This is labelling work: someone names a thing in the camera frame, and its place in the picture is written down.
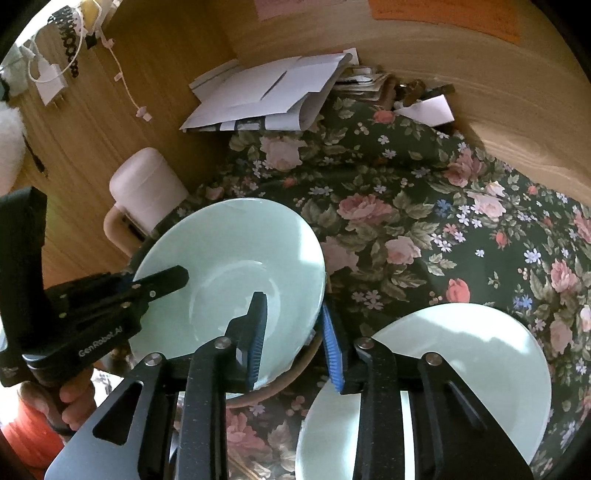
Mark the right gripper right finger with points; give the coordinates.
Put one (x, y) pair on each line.
(418, 419)

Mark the mint green bowl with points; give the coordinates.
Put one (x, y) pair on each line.
(231, 250)

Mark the white charger plug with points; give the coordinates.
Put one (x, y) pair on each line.
(51, 82)

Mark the orange sticky note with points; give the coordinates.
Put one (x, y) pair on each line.
(494, 18)

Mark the pink sticky note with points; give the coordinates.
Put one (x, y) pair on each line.
(269, 9)

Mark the white fluffy headband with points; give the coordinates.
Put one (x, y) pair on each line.
(14, 73)

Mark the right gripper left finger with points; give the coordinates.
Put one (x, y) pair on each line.
(166, 419)

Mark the mint green plate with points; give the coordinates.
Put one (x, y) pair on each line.
(493, 353)

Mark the pink lidded mug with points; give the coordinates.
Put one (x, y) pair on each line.
(145, 190)

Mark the pink bowl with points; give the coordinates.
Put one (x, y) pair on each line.
(300, 363)

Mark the dark patterned headband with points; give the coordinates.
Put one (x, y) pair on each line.
(70, 25)

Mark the white fluffy pompom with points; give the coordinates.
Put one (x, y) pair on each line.
(12, 146)

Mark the person left hand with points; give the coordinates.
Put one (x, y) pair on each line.
(75, 405)

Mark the stack of white papers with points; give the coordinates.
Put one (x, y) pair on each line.
(283, 95)

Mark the floral table cloth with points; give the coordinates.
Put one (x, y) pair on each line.
(410, 217)

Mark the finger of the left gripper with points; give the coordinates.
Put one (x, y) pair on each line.
(102, 285)
(136, 294)

